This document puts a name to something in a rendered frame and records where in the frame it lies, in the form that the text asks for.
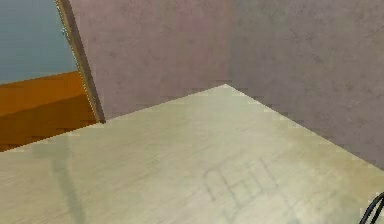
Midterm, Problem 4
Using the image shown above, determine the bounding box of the brown door frame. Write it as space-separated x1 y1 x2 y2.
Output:
55 0 107 125

